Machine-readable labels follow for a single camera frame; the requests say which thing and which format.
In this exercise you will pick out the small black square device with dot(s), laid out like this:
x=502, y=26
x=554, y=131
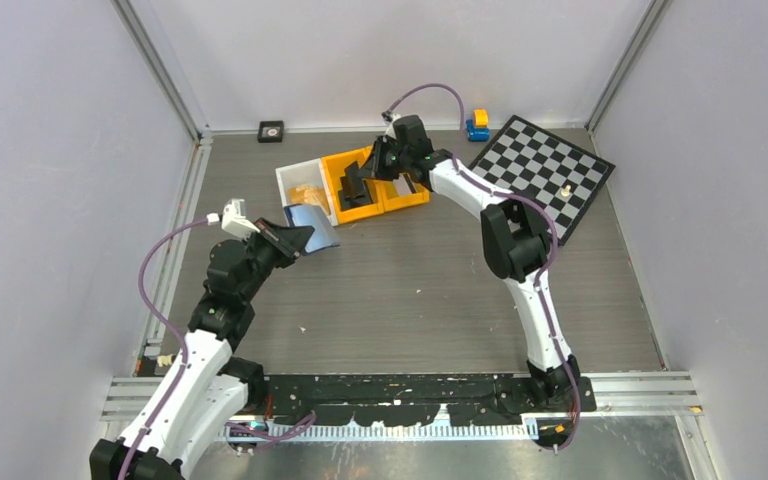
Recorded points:
x=270, y=131

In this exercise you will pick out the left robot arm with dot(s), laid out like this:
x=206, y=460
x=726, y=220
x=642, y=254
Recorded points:
x=206, y=384

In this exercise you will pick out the white plastic bin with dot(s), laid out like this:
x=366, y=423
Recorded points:
x=306, y=183

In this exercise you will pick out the orange plastic bin left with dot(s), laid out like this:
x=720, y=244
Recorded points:
x=330, y=164

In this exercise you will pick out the orange plastic bin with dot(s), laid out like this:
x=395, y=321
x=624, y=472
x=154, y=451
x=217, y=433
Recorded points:
x=384, y=173
x=330, y=164

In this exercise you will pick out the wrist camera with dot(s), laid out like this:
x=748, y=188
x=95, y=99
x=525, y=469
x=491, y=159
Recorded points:
x=389, y=118
x=238, y=218

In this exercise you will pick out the small beige spool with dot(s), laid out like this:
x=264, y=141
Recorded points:
x=164, y=361

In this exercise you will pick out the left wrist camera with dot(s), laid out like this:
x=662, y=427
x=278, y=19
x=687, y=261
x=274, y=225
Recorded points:
x=238, y=218

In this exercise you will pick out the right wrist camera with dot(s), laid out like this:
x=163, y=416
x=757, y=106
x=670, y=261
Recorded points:
x=389, y=118

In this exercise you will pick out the tan items in white bin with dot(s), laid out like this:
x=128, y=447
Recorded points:
x=310, y=194

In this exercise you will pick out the blue leather card holder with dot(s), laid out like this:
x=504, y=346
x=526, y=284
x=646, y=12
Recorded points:
x=324, y=234

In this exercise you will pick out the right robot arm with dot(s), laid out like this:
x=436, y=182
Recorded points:
x=519, y=240

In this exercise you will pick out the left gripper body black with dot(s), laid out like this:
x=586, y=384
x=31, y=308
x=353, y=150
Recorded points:
x=263, y=257

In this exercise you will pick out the black object in bin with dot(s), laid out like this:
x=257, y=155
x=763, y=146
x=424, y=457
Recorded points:
x=354, y=191

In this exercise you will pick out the black white chessboard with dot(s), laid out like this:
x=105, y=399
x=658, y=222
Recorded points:
x=528, y=159

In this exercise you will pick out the orange plastic bin right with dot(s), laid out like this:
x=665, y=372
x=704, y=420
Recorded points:
x=384, y=173

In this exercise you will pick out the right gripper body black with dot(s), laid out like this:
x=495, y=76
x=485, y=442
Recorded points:
x=388, y=160

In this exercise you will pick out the card in orange bin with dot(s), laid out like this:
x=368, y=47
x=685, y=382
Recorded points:
x=404, y=186

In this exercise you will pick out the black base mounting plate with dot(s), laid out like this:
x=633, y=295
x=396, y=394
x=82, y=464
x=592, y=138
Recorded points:
x=403, y=400

